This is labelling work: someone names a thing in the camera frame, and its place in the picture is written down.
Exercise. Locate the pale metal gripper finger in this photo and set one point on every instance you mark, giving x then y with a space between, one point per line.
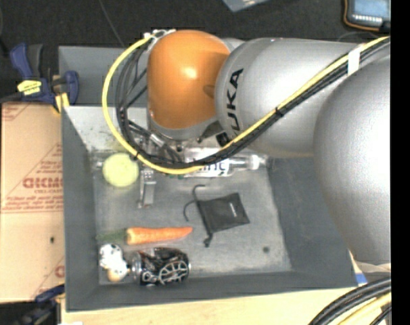
141 195
150 191

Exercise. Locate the yellow-green ball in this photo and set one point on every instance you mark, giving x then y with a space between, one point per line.
120 170

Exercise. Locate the orange toy carrot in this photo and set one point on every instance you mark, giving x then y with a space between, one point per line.
157 235

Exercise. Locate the clear plastic bottle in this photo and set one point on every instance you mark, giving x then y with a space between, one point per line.
242 164

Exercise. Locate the grey metal bin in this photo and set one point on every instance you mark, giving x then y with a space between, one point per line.
245 195

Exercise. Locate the white and black toy animal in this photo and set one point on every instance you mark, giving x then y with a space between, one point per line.
112 257

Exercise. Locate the brown cardboard board, red print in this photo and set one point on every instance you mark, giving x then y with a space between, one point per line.
29 181

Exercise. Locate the black cylinder on white bracket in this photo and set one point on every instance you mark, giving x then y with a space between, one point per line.
223 139

